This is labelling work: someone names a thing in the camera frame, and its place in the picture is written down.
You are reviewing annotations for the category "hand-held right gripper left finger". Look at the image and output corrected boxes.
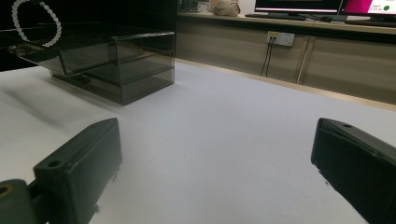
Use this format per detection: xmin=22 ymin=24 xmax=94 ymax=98
xmin=33 ymin=117 xmax=123 ymax=224

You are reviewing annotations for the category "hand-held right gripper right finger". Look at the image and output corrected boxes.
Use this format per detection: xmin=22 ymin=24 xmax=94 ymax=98
xmin=310 ymin=117 xmax=396 ymax=224

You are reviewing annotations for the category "smoky acrylic drawer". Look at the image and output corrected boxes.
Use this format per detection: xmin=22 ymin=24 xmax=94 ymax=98
xmin=62 ymin=54 xmax=176 ymax=88
xmin=8 ymin=31 xmax=176 ymax=77
xmin=50 ymin=73 xmax=176 ymax=106

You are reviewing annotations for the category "smoky acrylic drawer organizer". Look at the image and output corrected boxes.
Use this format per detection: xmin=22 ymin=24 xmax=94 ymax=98
xmin=8 ymin=22 xmax=177 ymax=106

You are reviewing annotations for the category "white bead bracelet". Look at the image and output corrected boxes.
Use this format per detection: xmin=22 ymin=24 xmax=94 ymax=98
xmin=11 ymin=0 xmax=63 ymax=49

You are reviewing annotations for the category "beige wooden counter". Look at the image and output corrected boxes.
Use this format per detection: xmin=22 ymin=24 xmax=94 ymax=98
xmin=177 ymin=11 xmax=396 ymax=105

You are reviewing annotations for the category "black computer monitor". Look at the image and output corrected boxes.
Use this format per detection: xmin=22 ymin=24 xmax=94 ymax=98
xmin=339 ymin=0 xmax=396 ymax=17
xmin=254 ymin=0 xmax=344 ymax=14

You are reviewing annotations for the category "beige bag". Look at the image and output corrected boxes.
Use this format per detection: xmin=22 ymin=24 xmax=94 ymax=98
xmin=212 ymin=0 xmax=242 ymax=17

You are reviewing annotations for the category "black power cable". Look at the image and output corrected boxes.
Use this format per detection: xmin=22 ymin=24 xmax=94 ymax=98
xmin=260 ymin=38 xmax=273 ymax=77
xmin=264 ymin=38 xmax=276 ymax=77

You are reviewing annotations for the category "white wall socket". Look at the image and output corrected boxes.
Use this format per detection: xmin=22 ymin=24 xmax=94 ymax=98
xmin=266 ymin=30 xmax=296 ymax=48

